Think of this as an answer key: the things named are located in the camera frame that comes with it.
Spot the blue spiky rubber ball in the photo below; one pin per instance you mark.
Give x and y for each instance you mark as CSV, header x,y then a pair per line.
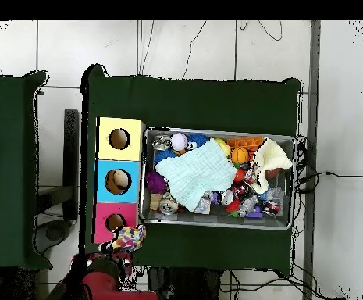
x,y
164,156
198,140

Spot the mint green waffle cloth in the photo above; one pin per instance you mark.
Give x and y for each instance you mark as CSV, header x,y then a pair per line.
x,y
196,175

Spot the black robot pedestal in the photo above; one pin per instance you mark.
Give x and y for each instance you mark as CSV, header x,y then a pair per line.
x,y
187,287

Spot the crushed silver can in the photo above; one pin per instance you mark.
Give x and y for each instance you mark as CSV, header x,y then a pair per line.
x,y
161,142

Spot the purple spiky rubber toy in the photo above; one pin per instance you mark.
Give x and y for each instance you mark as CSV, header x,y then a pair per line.
x,y
156,182

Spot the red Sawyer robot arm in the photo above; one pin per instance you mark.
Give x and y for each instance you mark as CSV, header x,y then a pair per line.
x,y
106,287

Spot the orange plastic building block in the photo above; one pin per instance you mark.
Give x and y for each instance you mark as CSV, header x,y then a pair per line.
x,y
245,143

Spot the cream knitted cloth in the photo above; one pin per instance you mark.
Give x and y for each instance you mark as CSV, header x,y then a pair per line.
x,y
271,153

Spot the white toy baseball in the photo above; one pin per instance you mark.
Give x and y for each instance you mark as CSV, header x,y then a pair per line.
x,y
179,141

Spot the wooden box with three holes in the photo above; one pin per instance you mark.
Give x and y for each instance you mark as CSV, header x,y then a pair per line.
x,y
131,193

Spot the grey round floor object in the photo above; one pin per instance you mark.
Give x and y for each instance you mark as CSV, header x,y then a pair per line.
x,y
54,232

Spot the orange toy basketball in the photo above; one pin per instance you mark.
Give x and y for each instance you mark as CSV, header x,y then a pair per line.
x,y
239,155

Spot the dark green side table cloth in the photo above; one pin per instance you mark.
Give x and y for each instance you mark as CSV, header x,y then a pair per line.
x,y
6,172

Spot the black upright panel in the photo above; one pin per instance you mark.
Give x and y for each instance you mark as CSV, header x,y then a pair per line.
x,y
71,156

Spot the colourful dotted cloth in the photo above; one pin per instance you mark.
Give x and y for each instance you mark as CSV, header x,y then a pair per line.
x,y
128,237

